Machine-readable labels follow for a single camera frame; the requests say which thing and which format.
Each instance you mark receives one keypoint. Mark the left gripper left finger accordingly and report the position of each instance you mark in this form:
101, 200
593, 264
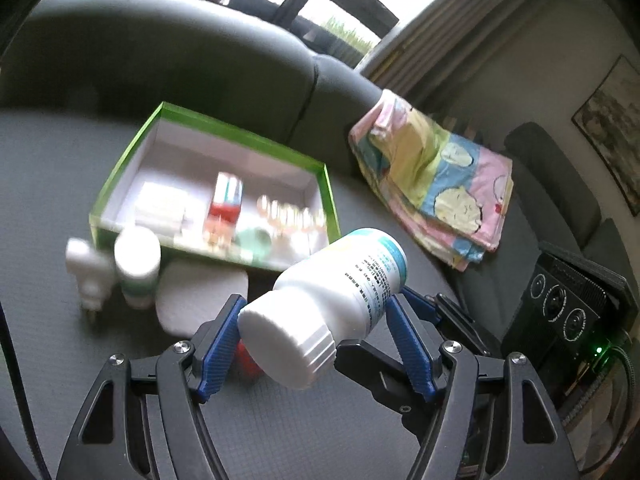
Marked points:
111, 437

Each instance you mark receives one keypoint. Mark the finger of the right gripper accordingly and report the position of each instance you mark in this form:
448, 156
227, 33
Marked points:
387, 381
424, 308

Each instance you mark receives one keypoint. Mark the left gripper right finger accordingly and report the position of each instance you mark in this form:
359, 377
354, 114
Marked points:
524, 438

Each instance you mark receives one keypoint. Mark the large white pill bottle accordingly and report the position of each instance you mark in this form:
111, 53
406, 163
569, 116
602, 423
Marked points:
339, 293

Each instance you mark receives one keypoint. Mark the red plastic scoop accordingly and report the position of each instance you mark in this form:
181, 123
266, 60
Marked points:
245, 366

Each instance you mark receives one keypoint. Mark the white textured pad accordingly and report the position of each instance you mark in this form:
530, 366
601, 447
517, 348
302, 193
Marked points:
190, 293

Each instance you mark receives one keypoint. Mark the transparent pink hair claw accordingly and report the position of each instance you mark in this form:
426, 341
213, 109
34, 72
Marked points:
298, 231

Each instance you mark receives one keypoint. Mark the white plug-in device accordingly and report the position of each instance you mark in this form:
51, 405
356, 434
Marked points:
94, 271

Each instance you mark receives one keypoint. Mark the small green-label white bottle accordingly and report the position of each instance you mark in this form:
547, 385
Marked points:
137, 259

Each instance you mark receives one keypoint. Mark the white usb charger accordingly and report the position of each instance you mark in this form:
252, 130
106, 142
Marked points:
166, 210

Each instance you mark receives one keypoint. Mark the colourful folded cloth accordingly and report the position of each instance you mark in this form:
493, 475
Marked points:
449, 193

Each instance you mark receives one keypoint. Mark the green cardboard box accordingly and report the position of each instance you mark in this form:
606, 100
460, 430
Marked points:
213, 191

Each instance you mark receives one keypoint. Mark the striped curtain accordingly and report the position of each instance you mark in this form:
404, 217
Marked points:
426, 59

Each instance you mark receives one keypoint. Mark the black camera box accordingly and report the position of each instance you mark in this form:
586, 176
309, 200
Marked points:
571, 311

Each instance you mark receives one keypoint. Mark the framed wall picture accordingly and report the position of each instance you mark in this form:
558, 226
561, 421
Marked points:
609, 120

